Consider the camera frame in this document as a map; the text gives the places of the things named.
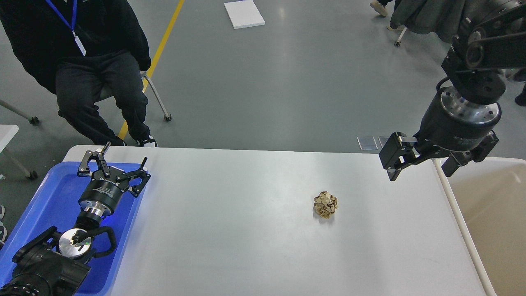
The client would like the blue lanyard badge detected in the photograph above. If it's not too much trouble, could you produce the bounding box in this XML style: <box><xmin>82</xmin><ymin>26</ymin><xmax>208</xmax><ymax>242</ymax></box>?
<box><xmin>45</xmin><ymin>0</ymin><xmax>87</xmax><ymax>57</ymax></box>

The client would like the seated person in black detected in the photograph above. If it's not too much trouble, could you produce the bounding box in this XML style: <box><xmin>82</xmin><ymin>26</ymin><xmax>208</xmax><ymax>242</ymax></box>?
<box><xmin>1</xmin><ymin>0</ymin><xmax>158</xmax><ymax>148</ymax></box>

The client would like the left clear floor plate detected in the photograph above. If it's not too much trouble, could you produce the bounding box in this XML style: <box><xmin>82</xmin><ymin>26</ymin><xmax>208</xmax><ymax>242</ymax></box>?
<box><xmin>357</xmin><ymin>136</ymin><xmax>379</xmax><ymax>150</ymax></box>

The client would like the right clear floor plate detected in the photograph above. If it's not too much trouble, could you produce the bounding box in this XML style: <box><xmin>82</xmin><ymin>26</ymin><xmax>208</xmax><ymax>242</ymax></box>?
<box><xmin>378</xmin><ymin>136</ymin><xmax>390</xmax><ymax>149</ymax></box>

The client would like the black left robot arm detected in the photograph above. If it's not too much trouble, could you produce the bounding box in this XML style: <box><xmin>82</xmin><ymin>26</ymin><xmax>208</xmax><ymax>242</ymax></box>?
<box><xmin>1</xmin><ymin>146</ymin><xmax>151</xmax><ymax>296</ymax></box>

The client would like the clear floor plate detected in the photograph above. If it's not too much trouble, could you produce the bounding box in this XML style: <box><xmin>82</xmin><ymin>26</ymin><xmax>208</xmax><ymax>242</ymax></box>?
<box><xmin>357</xmin><ymin>136</ymin><xmax>379</xmax><ymax>150</ymax></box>
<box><xmin>378</xmin><ymin>136</ymin><xmax>390</xmax><ymax>149</ymax></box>

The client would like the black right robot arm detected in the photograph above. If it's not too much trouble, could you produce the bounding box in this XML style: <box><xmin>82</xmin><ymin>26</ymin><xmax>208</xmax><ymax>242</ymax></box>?
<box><xmin>379</xmin><ymin>0</ymin><xmax>525</xmax><ymax>181</ymax></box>

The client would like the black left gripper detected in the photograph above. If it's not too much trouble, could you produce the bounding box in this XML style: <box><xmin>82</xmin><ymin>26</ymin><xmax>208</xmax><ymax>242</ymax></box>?
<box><xmin>77</xmin><ymin>142</ymin><xmax>151</xmax><ymax>217</ymax></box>

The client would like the beige plastic bin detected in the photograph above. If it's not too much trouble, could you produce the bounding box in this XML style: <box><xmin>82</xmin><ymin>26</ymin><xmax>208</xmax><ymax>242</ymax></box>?
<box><xmin>434</xmin><ymin>157</ymin><xmax>526</xmax><ymax>296</ymax></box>

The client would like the brown paper ball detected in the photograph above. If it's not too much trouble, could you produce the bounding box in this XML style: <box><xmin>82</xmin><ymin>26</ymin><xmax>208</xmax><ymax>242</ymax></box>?
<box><xmin>313</xmin><ymin>191</ymin><xmax>338</xmax><ymax>220</ymax></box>

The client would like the dark jacket on chair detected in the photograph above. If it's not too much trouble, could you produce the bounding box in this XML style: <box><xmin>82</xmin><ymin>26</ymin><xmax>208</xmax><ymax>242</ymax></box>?
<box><xmin>389</xmin><ymin>0</ymin><xmax>468</xmax><ymax>44</ymax></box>

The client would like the white board on floor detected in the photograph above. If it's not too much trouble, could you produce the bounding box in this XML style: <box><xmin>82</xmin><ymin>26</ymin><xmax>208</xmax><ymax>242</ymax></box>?
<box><xmin>224</xmin><ymin>0</ymin><xmax>265</xmax><ymax>29</ymax></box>

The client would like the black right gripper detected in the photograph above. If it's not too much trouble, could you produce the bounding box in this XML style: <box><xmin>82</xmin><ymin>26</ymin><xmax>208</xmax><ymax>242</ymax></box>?
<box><xmin>379</xmin><ymin>86</ymin><xmax>502</xmax><ymax>181</ymax></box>

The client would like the blue plastic tray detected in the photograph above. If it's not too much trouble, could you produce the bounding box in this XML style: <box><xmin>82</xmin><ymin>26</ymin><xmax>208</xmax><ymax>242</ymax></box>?
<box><xmin>0</xmin><ymin>162</ymin><xmax>143</xmax><ymax>296</ymax></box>

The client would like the grey chair with casters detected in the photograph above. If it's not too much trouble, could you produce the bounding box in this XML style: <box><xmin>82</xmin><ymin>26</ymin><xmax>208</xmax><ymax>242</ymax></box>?
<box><xmin>95</xmin><ymin>71</ymin><xmax>172</xmax><ymax>122</ymax></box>

